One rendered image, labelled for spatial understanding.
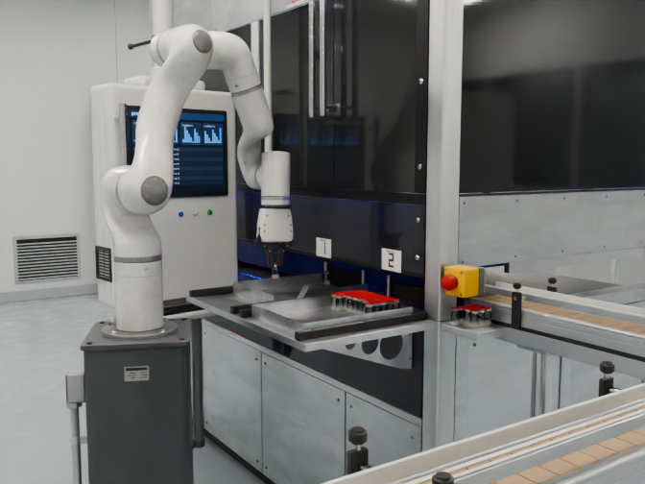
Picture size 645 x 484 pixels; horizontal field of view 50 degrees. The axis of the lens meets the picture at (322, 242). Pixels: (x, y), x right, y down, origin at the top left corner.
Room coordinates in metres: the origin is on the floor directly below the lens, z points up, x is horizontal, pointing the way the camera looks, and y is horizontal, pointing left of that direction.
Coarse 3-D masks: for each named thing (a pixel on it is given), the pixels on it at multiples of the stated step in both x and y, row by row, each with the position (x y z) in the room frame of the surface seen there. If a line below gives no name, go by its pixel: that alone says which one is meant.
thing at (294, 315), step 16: (256, 304) 1.80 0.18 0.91; (272, 304) 1.83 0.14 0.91; (288, 304) 1.85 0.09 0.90; (304, 304) 1.88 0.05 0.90; (320, 304) 1.91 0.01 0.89; (272, 320) 1.70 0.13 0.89; (288, 320) 1.64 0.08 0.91; (304, 320) 1.75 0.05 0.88; (320, 320) 1.75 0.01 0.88; (336, 320) 1.63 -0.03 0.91; (352, 320) 1.66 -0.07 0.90
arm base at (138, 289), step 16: (128, 272) 1.67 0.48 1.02; (144, 272) 1.68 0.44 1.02; (160, 272) 1.72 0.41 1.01; (128, 288) 1.67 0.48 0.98; (144, 288) 1.68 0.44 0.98; (160, 288) 1.72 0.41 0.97; (128, 304) 1.67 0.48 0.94; (144, 304) 1.68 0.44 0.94; (160, 304) 1.72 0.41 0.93; (112, 320) 1.71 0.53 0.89; (128, 320) 1.67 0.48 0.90; (144, 320) 1.68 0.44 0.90; (160, 320) 1.71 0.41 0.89; (112, 336) 1.65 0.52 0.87; (128, 336) 1.63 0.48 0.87; (144, 336) 1.64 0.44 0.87; (160, 336) 1.66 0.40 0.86
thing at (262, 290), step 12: (300, 276) 2.28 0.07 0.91; (312, 276) 2.30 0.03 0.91; (240, 288) 2.10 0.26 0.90; (252, 288) 2.03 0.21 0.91; (264, 288) 2.20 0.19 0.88; (276, 288) 2.21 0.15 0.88; (288, 288) 2.21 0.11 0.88; (300, 288) 2.21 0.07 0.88; (312, 288) 2.21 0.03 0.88; (324, 288) 2.03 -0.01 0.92; (336, 288) 2.05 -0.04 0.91; (348, 288) 2.07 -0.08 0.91; (360, 288) 2.10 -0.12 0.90; (264, 300) 1.97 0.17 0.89; (276, 300) 1.93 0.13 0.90
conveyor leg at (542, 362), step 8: (536, 352) 1.65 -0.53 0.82; (544, 352) 1.61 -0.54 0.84; (536, 360) 1.65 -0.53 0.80; (544, 360) 1.64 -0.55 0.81; (552, 360) 1.65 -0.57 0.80; (536, 368) 1.65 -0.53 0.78; (544, 368) 1.64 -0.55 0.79; (552, 368) 1.65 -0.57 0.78; (536, 376) 1.65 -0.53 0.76; (544, 376) 1.64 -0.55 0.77; (552, 376) 1.65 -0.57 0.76; (536, 384) 1.65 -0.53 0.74; (544, 384) 1.64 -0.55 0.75; (536, 392) 1.65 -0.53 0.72; (544, 392) 1.64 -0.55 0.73; (536, 400) 1.65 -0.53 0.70; (544, 400) 1.64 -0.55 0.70; (536, 408) 1.65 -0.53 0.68; (544, 408) 1.64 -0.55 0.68; (536, 416) 1.65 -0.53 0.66
